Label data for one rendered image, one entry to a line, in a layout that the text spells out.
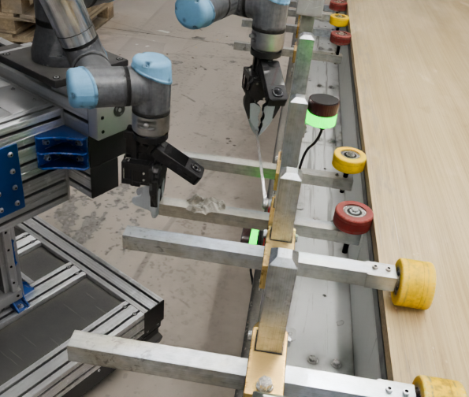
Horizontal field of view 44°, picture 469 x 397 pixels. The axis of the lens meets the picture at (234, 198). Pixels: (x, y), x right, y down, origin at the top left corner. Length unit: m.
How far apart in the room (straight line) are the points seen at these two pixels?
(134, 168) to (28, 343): 0.84
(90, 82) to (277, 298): 0.55
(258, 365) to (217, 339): 1.35
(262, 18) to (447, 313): 0.70
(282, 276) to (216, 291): 1.61
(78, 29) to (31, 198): 0.51
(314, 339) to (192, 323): 0.93
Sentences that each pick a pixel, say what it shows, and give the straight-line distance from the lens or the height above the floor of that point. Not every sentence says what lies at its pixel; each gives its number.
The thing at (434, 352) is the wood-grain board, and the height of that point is 0.90.
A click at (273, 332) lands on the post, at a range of 0.77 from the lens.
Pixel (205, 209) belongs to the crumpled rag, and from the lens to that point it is 1.22.
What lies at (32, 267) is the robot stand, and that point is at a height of 0.21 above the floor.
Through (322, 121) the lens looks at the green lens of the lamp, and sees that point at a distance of 1.13.
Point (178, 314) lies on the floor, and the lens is 2.20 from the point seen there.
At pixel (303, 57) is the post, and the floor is 1.12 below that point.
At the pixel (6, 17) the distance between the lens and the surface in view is 4.54.
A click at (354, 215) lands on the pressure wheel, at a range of 1.21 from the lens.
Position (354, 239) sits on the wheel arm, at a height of 0.85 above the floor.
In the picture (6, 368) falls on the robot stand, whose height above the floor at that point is 0.21.
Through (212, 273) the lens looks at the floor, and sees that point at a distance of 2.38.
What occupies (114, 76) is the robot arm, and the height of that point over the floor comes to 1.15.
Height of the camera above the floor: 1.56
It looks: 33 degrees down
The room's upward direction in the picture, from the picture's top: 6 degrees clockwise
